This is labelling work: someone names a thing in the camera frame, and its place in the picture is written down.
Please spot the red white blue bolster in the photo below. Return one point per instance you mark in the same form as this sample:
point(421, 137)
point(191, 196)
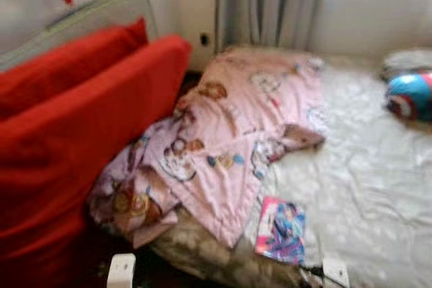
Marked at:
point(413, 96)

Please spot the grey pleated curtain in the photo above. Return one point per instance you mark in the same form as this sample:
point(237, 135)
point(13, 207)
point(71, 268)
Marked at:
point(270, 5)

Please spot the dark wall socket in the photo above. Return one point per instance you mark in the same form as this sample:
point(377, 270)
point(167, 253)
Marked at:
point(204, 38)

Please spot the colourful comic magazine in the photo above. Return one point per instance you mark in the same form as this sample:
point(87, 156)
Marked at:
point(282, 231)

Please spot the pink cartoon print blanket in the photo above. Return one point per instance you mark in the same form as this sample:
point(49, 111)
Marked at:
point(236, 119)

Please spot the red covered sofa mattress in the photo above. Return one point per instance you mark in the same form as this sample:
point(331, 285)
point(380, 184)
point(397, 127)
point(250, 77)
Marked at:
point(81, 139)

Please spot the green quilted mattress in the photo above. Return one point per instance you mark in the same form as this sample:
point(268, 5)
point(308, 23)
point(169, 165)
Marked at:
point(101, 11)

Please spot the red cushion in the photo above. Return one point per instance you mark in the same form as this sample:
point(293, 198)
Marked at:
point(67, 65)

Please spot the beige floral bed sheet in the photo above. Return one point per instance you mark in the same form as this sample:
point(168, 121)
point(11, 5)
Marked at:
point(371, 187)

